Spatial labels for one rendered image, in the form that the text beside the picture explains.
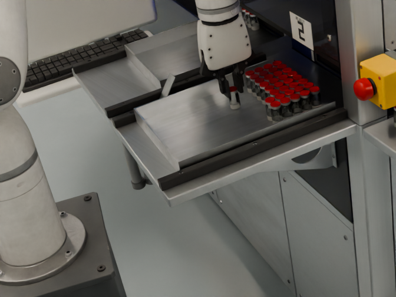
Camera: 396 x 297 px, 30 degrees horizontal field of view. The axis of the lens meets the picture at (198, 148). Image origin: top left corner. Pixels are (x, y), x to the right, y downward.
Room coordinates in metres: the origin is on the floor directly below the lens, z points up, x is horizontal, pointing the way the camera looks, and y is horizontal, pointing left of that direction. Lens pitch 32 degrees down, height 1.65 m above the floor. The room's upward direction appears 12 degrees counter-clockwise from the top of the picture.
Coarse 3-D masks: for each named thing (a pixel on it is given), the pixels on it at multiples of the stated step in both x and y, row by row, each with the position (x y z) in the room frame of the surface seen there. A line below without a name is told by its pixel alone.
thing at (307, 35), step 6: (294, 18) 1.41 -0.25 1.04; (300, 18) 1.39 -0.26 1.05; (294, 24) 1.41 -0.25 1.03; (306, 24) 1.36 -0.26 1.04; (294, 30) 1.42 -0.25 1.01; (306, 30) 1.36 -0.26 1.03; (294, 36) 1.42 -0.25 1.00; (306, 36) 1.37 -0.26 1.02; (306, 42) 1.37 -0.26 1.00; (312, 42) 1.35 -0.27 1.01; (312, 48) 1.35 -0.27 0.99
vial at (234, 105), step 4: (232, 92) 1.37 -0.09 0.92; (236, 92) 1.37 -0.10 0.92; (232, 96) 1.37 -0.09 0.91; (236, 96) 1.37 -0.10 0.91; (232, 100) 1.37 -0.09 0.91; (236, 100) 1.37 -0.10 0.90; (232, 104) 1.37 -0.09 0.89; (236, 104) 1.37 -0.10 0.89; (232, 108) 1.37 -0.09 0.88; (236, 108) 1.37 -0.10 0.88
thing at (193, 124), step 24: (168, 96) 1.43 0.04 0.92; (192, 96) 1.44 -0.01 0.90; (216, 96) 1.45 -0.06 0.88; (240, 96) 1.42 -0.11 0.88; (144, 120) 1.34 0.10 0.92; (168, 120) 1.38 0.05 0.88; (192, 120) 1.36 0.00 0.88; (216, 120) 1.34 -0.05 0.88; (240, 120) 1.32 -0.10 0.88; (264, 120) 1.30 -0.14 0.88; (288, 120) 1.23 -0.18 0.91; (168, 144) 1.28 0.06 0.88; (192, 144) 1.26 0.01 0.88; (216, 144) 1.25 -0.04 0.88; (240, 144) 1.20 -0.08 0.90
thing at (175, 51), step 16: (176, 32) 1.80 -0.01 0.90; (192, 32) 1.81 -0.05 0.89; (256, 32) 1.74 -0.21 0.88; (128, 48) 1.73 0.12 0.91; (144, 48) 1.77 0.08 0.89; (160, 48) 1.77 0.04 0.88; (176, 48) 1.74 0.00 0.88; (192, 48) 1.72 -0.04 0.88; (256, 48) 1.58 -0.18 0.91; (272, 48) 1.60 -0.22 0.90; (288, 48) 1.61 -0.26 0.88; (144, 64) 1.62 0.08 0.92; (160, 64) 1.67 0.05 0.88; (176, 64) 1.65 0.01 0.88; (192, 64) 1.63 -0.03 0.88; (160, 80) 1.51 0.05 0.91; (176, 80) 1.52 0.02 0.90
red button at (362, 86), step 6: (360, 78) 1.15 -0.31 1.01; (366, 78) 1.14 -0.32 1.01; (354, 84) 1.15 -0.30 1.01; (360, 84) 1.13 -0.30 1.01; (366, 84) 1.13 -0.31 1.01; (354, 90) 1.15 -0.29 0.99; (360, 90) 1.13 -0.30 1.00; (366, 90) 1.12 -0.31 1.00; (372, 90) 1.12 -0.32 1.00; (360, 96) 1.13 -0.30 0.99; (366, 96) 1.12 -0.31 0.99; (372, 96) 1.13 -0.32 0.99
